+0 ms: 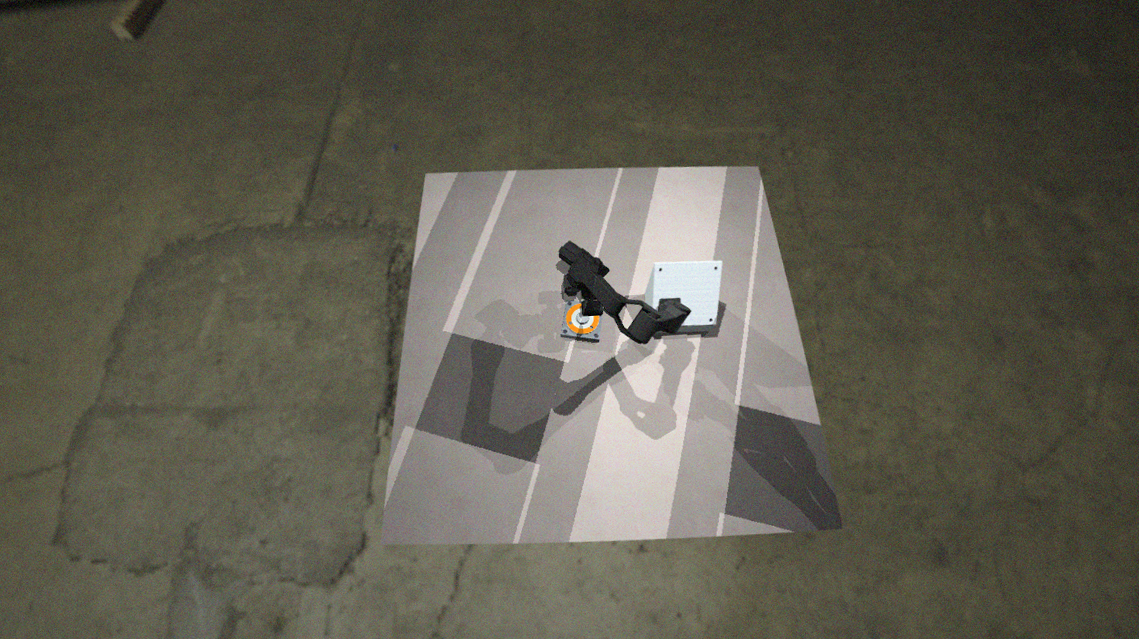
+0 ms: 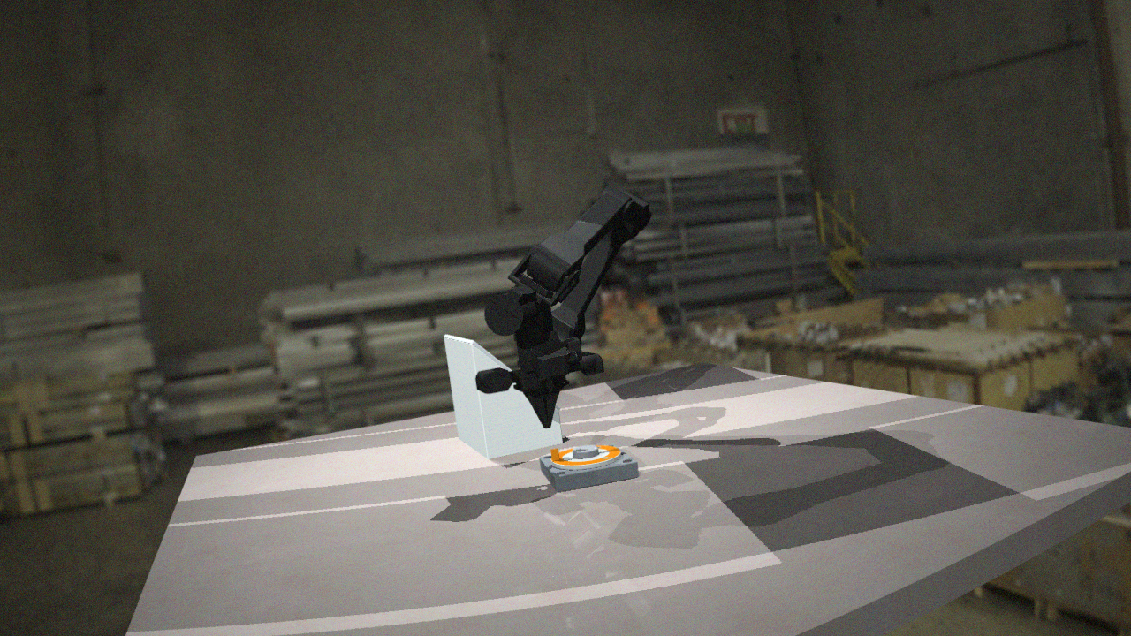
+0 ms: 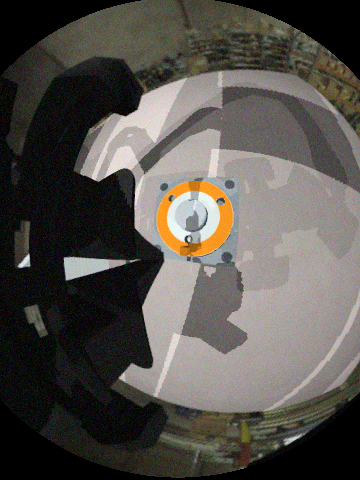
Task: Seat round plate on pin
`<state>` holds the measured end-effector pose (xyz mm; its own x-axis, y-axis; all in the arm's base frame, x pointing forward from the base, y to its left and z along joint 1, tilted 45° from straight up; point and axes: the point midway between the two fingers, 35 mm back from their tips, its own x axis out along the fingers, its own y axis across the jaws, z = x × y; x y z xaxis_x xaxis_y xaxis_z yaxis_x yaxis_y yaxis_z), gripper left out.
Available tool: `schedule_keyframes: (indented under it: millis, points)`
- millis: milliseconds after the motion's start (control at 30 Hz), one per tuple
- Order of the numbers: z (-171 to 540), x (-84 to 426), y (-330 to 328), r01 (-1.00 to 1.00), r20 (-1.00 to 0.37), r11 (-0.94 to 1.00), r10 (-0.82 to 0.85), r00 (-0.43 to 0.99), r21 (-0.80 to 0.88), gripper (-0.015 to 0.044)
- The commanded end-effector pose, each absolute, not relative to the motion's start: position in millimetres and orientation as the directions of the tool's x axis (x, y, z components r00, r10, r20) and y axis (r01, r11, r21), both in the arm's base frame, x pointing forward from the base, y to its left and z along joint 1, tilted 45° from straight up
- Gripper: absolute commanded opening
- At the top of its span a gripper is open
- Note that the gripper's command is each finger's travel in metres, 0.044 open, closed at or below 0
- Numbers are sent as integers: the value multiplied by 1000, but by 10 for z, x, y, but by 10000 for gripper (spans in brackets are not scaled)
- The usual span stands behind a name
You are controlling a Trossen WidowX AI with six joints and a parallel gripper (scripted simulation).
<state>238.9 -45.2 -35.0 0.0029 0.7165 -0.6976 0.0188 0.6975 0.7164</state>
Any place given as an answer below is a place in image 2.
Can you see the orange round plate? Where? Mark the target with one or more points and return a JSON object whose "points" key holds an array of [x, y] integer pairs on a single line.
{"points": [[565, 460]]}

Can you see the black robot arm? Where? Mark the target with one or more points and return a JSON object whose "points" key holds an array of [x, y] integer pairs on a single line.
{"points": [[556, 265]]}

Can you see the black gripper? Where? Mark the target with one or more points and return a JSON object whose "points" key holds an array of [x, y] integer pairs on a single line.
{"points": [[542, 397]]}

